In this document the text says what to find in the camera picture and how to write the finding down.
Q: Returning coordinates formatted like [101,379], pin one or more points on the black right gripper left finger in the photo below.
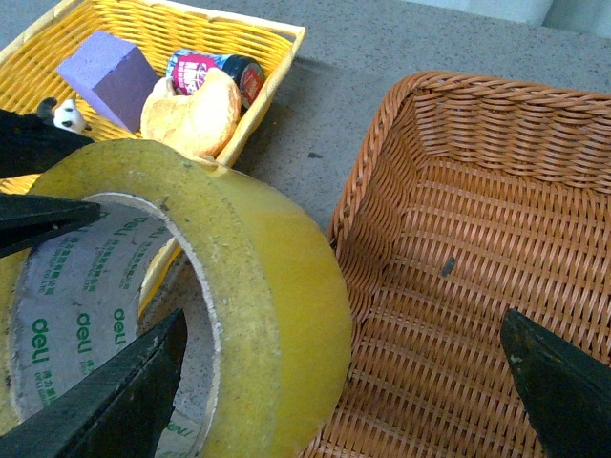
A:
[120,410]

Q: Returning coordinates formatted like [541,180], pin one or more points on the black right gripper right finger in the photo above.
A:
[565,392]

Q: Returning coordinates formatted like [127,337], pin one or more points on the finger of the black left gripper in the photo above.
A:
[28,220]
[29,146]

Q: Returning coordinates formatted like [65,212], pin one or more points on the yellow tape roll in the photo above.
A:
[257,380]

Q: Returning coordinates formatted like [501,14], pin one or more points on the yellow woven basket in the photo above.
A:
[200,33]

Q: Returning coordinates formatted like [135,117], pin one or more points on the brown wicker basket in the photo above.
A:
[470,196]

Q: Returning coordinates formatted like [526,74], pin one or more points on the panda figurine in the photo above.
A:
[65,116]

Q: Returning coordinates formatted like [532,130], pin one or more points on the purple foam block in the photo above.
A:
[113,76]

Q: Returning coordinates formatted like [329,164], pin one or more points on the croissant bread toy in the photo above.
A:
[195,125]

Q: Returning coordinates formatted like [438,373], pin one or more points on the purple labelled black can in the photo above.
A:
[189,69]

